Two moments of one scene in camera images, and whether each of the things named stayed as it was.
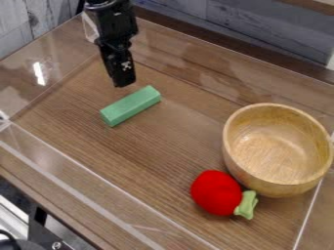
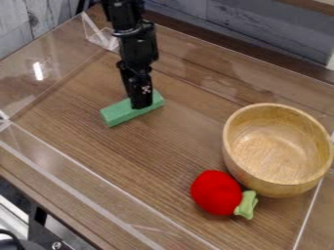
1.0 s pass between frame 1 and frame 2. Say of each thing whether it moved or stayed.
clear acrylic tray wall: stayed
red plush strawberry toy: stayed
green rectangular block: stayed
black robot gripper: moved
